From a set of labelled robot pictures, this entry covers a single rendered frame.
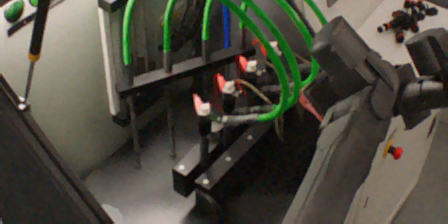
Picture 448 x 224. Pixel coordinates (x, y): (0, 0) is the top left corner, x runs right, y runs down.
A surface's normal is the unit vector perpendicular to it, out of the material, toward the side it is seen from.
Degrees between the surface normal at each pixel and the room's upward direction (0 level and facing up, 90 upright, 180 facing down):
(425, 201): 0
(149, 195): 0
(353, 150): 37
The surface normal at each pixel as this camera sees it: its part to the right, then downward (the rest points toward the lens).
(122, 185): -0.02, -0.74
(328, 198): 0.51, -0.44
